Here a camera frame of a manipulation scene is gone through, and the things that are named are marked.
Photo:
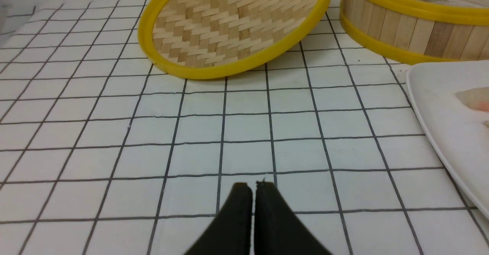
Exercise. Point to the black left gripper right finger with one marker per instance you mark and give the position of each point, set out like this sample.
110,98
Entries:
277,230

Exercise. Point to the yellow-rimmed bamboo steamer basket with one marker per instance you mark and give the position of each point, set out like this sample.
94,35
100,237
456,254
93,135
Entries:
414,31

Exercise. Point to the white dumpling steamer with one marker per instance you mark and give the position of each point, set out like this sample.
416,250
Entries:
475,99

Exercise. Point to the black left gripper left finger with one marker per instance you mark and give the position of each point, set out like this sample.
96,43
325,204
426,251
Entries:
229,232

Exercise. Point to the yellow-rimmed bamboo steamer lid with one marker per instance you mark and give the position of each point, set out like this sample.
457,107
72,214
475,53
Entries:
211,39

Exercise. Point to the white square plate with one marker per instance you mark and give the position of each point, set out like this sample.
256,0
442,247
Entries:
457,133

